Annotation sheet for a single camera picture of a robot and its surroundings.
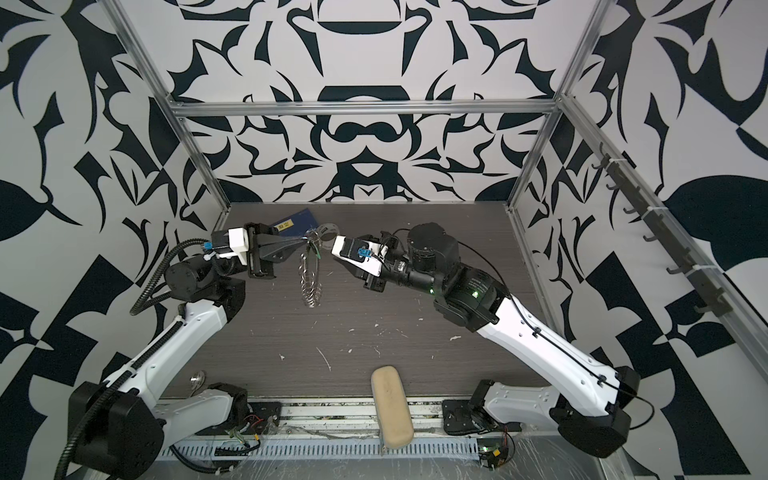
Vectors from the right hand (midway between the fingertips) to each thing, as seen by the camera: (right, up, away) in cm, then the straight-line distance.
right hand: (342, 244), depth 55 cm
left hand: (-6, +2, -2) cm, 7 cm away
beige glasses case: (+9, -40, +18) cm, 45 cm away
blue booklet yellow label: (-26, +5, +58) cm, 64 cm away
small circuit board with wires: (+33, -49, +16) cm, 61 cm away
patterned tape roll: (-13, +2, +56) cm, 57 cm away
